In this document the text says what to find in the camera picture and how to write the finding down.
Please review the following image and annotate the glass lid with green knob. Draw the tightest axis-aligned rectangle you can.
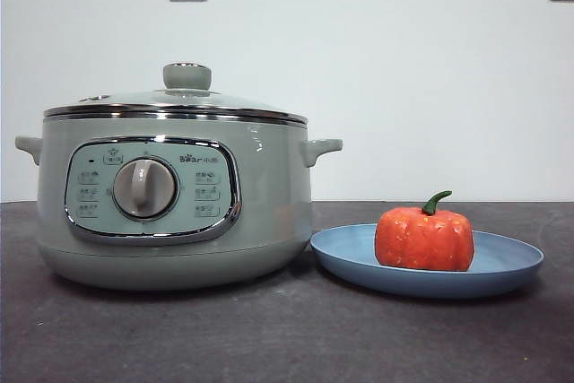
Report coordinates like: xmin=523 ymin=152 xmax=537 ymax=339
xmin=43 ymin=61 xmax=309 ymax=126

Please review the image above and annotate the orange toy pumpkin green stem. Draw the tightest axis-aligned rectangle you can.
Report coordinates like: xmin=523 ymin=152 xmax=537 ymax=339
xmin=374 ymin=189 xmax=475 ymax=273

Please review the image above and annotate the pale green electric steamer pot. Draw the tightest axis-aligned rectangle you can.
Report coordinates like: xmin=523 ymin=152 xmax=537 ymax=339
xmin=14 ymin=116 xmax=344 ymax=292

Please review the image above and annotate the blue round plate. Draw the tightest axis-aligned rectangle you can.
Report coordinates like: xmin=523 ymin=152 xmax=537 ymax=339
xmin=309 ymin=222 xmax=546 ymax=300

